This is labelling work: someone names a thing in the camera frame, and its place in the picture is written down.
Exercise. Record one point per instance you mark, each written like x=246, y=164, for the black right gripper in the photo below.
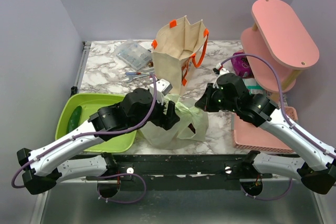
x=205, y=102

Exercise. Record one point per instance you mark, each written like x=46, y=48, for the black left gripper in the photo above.
x=168, y=120

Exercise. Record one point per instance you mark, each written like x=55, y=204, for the green avocado print plastic bag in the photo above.
x=191, y=128

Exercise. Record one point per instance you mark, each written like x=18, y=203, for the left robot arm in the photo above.
x=44, y=168

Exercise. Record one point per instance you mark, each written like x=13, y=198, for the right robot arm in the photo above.
x=315, y=164

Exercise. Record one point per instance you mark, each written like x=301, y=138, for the beige canvas tote bag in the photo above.
x=178, y=50

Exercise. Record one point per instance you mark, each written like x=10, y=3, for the pink plastic basket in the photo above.
x=247, y=136

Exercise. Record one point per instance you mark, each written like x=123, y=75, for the teal snack packet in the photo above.
x=254, y=88

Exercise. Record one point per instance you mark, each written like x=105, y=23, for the purple snack packet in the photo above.
x=241, y=67

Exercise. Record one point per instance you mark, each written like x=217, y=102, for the silver wrench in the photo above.
x=131, y=78

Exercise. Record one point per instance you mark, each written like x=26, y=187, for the clear plastic organizer box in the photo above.
x=133, y=54

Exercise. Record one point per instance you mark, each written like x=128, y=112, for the lime green plastic tray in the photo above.
x=90, y=103

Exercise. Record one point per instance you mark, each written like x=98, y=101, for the green cucumber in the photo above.
x=74, y=119

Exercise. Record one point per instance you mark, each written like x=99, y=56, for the pink two-tier shelf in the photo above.
x=279, y=37

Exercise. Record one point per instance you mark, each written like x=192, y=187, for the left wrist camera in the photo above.
x=163, y=87

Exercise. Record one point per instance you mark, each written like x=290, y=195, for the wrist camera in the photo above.
x=219, y=70
x=163, y=87

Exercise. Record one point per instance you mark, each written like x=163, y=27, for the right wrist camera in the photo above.
x=219, y=70

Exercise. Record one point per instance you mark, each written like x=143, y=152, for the blue handled tool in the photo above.
x=135, y=73

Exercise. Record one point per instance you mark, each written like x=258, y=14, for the black table front rail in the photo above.
x=160, y=172

